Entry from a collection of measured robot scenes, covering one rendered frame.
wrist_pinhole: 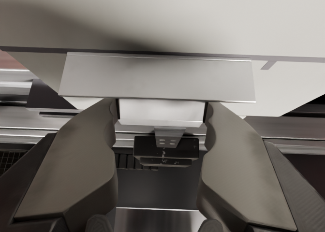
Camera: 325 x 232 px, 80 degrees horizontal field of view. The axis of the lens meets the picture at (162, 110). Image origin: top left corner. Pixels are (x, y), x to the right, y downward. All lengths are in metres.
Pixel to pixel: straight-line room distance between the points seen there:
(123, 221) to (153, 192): 0.50
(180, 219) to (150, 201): 0.51
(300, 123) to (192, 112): 0.38
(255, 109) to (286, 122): 0.33
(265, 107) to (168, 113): 0.08
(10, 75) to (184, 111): 0.16
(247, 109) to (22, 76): 0.20
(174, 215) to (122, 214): 0.04
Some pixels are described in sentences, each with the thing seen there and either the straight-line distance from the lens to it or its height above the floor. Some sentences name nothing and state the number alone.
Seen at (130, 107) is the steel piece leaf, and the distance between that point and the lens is 0.16.
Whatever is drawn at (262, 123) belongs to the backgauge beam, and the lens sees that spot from 0.47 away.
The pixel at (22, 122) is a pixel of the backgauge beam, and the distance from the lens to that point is 0.52.
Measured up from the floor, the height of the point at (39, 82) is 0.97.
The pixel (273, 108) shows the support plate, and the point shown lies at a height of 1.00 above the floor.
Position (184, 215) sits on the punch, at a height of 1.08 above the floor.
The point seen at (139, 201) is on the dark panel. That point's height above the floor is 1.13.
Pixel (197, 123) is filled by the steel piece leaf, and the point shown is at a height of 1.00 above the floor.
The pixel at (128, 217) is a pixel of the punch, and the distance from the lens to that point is 0.19.
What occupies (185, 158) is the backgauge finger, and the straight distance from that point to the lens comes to 0.36.
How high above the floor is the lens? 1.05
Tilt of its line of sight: 18 degrees down
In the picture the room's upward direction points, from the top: 178 degrees counter-clockwise
